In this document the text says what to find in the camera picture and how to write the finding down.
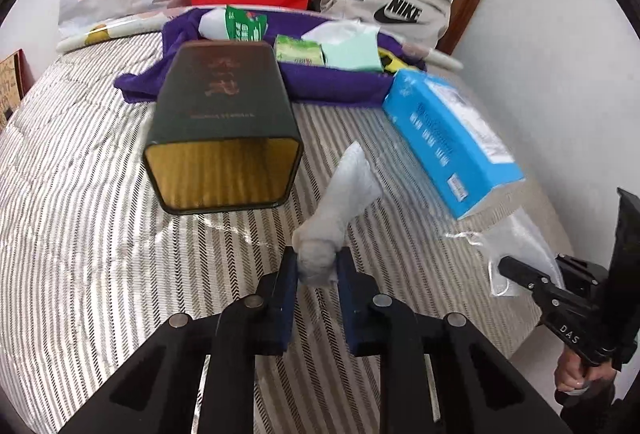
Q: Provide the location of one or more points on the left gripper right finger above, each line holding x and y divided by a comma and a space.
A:
356, 290

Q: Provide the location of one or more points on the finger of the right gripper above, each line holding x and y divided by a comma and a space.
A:
527, 281

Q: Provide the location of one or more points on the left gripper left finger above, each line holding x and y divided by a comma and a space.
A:
275, 319

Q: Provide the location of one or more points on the clear mesh bag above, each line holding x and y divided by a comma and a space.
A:
517, 236

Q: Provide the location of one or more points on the white sock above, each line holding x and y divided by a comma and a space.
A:
352, 188

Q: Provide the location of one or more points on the blue tissue pack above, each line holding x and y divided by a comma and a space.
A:
463, 156

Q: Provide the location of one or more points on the dark green tin box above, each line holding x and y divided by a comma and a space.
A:
223, 136

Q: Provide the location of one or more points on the yellow drawstring pouch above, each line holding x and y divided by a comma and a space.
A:
391, 64

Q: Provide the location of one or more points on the light green wipes packet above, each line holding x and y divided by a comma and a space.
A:
297, 51

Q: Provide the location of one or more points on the person's right hand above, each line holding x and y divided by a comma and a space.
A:
570, 375

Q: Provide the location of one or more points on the striped mattress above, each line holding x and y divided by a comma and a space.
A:
91, 265

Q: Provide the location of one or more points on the white sponge block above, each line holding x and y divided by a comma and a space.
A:
213, 25

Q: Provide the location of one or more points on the patterned brown gift box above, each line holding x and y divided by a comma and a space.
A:
13, 85

